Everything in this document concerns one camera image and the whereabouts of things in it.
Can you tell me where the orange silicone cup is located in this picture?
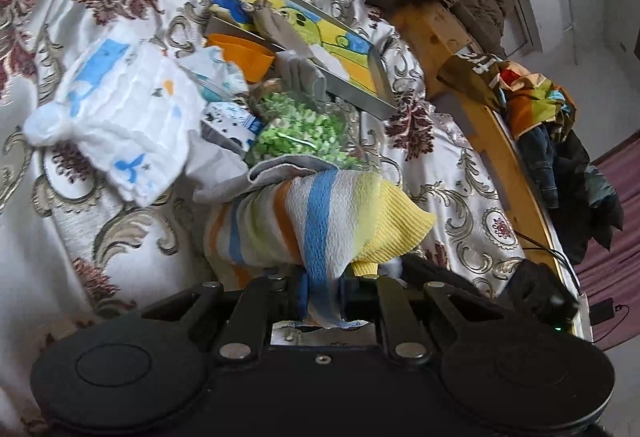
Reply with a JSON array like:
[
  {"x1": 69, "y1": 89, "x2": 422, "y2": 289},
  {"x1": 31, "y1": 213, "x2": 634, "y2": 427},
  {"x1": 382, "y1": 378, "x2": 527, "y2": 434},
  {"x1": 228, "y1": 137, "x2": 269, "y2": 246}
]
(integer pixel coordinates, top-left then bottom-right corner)
[{"x1": 206, "y1": 33, "x2": 276, "y2": 84}]

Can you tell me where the white blue patterned cloth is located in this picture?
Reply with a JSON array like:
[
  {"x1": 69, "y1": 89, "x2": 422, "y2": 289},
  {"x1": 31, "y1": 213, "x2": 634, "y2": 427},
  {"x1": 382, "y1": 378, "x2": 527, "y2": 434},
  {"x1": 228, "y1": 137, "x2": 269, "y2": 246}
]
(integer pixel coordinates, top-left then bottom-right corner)
[{"x1": 177, "y1": 46, "x2": 248, "y2": 102}]

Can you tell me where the bag of green beads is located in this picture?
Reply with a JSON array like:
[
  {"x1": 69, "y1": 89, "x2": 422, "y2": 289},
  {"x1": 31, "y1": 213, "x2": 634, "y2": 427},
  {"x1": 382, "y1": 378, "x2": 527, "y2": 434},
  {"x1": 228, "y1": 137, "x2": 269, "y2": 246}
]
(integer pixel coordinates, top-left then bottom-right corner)
[{"x1": 245, "y1": 80, "x2": 380, "y2": 170}]

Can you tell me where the wooden bed frame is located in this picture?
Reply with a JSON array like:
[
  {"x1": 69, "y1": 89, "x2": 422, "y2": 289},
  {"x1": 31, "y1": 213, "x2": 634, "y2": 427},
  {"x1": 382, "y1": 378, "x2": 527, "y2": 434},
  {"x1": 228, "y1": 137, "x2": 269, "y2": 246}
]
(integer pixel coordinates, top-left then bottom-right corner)
[{"x1": 392, "y1": 1, "x2": 593, "y2": 342}]

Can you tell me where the white baby hat blue print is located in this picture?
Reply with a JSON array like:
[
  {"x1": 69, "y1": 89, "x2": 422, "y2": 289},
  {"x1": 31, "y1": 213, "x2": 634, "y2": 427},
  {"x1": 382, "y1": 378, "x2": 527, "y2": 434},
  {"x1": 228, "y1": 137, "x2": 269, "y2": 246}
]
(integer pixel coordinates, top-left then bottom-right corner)
[{"x1": 24, "y1": 24, "x2": 205, "y2": 207}]

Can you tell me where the small milk carton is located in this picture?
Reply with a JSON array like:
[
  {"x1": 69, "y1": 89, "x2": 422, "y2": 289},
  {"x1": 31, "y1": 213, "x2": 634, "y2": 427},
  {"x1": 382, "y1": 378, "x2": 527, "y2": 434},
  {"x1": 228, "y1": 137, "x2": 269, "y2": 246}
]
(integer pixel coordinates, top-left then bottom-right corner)
[{"x1": 201, "y1": 102, "x2": 265, "y2": 157}]

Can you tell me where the striped colourful towel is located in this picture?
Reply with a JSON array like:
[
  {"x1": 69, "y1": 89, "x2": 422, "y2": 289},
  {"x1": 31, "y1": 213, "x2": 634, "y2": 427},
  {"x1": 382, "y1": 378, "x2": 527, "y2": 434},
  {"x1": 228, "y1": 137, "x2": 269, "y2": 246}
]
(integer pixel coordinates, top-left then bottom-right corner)
[{"x1": 204, "y1": 169, "x2": 436, "y2": 327}]

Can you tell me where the grey glove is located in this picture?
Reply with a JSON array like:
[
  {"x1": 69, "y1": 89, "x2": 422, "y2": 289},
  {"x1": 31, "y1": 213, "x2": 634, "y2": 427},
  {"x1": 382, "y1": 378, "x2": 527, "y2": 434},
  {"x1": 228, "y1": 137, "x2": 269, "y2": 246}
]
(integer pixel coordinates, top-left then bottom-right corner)
[{"x1": 274, "y1": 50, "x2": 331, "y2": 108}]

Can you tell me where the metal tray with frog painting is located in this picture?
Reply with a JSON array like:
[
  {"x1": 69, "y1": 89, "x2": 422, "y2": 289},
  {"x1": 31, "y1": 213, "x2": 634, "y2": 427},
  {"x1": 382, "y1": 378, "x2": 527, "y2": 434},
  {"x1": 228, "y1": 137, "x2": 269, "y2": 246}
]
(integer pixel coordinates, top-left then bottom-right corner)
[{"x1": 207, "y1": 0, "x2": 397, "y2": 119}]

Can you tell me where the beige grey sock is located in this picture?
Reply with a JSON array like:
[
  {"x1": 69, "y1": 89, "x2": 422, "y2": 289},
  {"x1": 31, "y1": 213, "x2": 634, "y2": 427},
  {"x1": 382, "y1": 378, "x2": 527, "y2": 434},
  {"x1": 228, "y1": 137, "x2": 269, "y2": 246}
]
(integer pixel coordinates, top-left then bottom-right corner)
[{"x1": 252, "y1": 0, "x2": 314, "y2": 59}]

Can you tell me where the colourful clothes pile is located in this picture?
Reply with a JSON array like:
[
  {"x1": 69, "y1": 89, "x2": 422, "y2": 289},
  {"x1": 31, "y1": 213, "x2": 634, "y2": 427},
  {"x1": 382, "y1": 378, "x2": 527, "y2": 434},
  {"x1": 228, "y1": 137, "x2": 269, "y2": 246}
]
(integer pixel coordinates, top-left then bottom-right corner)
[{"x1": 437, "y1": 54, "x2": 624, "y2": 265}]

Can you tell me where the white air conditioner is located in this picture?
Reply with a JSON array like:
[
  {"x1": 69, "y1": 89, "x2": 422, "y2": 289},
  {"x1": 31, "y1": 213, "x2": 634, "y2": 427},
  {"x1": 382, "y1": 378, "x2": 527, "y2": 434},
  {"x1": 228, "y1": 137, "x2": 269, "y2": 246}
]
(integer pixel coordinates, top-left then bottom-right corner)
[{"x1": 516, "y1": 0, "x2": 573, "y2": 56}]

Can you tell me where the floral satin bedspread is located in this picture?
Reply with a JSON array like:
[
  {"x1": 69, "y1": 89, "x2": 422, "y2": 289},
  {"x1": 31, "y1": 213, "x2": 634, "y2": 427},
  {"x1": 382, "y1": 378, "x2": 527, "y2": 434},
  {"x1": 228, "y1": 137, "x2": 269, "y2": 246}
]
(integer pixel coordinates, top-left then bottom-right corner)
[{"x1": 0, "y1": 0, "x2": 584, "y2": 437}]

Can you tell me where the black cable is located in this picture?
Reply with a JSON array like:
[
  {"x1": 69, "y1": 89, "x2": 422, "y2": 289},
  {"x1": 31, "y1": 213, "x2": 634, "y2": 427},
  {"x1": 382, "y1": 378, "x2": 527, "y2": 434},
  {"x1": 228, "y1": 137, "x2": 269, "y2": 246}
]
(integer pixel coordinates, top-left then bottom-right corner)
[{"x1": 514, "y1": 228, "x2": 633, "y2": 351}]

